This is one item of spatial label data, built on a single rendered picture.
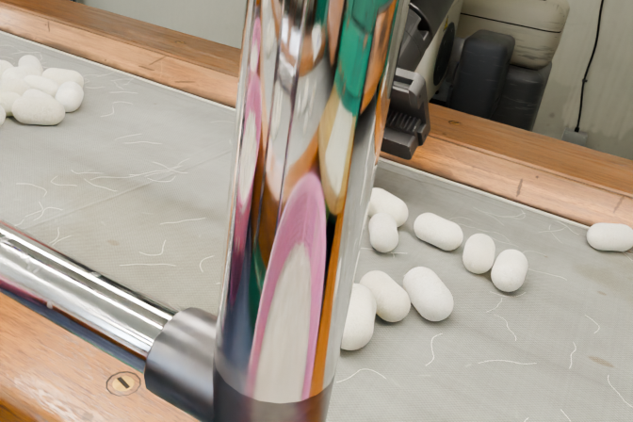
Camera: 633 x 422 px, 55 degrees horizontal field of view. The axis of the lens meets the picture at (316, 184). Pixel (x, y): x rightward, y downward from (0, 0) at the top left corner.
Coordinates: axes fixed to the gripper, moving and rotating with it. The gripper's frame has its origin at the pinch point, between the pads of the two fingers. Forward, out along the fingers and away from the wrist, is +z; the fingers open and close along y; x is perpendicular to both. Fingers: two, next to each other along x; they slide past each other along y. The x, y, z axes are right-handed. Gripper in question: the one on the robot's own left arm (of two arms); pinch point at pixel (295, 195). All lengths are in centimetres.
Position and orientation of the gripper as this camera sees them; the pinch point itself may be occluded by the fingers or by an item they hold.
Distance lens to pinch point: 38.9
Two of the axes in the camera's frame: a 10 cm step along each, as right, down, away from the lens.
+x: 2.2, 4.7, 8.6
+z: -4.7, 8.2, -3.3
